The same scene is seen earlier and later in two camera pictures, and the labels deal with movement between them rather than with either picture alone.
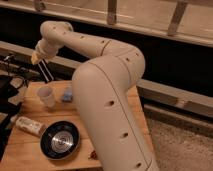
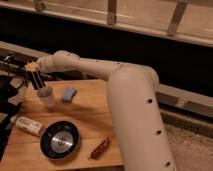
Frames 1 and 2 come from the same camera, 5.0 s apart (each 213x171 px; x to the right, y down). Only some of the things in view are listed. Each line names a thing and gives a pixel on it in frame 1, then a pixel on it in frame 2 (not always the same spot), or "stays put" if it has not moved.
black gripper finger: [44, 72] → [34, 80]
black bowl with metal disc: [59, 140] stays put
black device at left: [8, 108] stays put
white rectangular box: [30, 125] stays put
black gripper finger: [47, 70] → [39, 79]
